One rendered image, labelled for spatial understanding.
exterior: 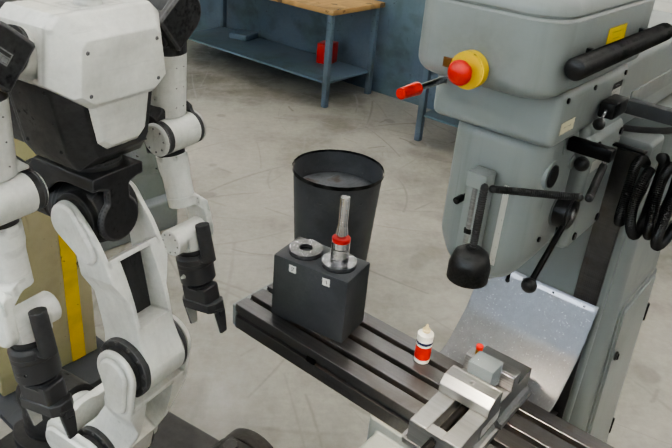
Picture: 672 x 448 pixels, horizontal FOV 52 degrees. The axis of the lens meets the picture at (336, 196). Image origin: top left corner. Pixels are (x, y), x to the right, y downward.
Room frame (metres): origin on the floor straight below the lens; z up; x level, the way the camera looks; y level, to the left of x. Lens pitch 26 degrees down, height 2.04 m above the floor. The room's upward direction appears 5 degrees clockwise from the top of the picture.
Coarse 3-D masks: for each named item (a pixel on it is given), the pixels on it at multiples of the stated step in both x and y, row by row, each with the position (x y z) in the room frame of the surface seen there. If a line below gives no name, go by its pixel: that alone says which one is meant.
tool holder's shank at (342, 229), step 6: (342, 198) 1.48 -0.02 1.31; (348, 198) 1.48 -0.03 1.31; (342, 204) 1.48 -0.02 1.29; (348, 204) 1.48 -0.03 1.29; (342, 210) 1.48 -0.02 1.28; (348, 210) 1.48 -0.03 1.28; (342, 216) 1.48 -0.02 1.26; (348, 216) 1.49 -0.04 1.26; (342, 222) 1.48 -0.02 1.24; (342, 228) 1.48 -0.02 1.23; (336, 234) 1.48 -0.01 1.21; (342, 234) 1.47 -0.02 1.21
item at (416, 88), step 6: (438, 78) 1.19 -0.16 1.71; (444, 78) 1.20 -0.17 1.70; (408, 84) 1.12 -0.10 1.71; (414, 84) 1.12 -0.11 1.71; (420, 84) 1.13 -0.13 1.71; (426, 84) 1.15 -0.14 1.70; (432, 84) 1.16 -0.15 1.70; (438, 84) 1.18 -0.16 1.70; (402, 90) 1.10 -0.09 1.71; (408, 90) 1.10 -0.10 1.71; (414, 90) 1.11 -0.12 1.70; (420, 90) 1.12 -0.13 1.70; (402, 96) 1.09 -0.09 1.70; (408, 96) 1.10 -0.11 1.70
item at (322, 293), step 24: (312, 240) 1.58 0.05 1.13; (288, 264) 1.49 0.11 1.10; (312, 264) 1.48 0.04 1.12; (336, 264) 1.47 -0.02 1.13; (360, 264) 1.50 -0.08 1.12; (288, 288) 1.49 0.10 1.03; (312, 288) 1.45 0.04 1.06; (336, 288) 1.42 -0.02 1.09; (360, 288) 1.48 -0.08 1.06; (288, 312) 1.49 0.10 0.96; (312, 312) 1.45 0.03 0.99; (336, 312) 1.42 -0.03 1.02; (360, 312) 1.49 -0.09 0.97; (336, 336) 1.42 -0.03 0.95
